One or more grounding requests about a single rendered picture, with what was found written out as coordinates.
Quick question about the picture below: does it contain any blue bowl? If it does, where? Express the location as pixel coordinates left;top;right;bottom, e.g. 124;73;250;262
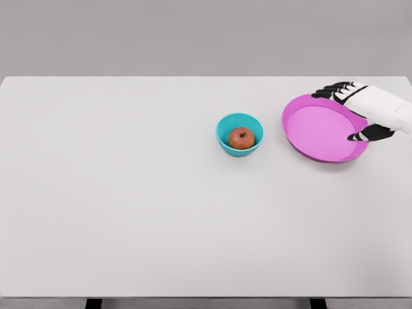
215;112;265;158

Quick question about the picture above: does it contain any pink plate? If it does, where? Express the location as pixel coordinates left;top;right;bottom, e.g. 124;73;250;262
281;93;370;163

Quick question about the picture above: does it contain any red apple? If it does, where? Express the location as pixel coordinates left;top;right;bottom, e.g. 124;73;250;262
228;127;256;151

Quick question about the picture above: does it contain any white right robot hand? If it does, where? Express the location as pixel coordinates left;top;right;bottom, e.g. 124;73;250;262
310;80;409;143

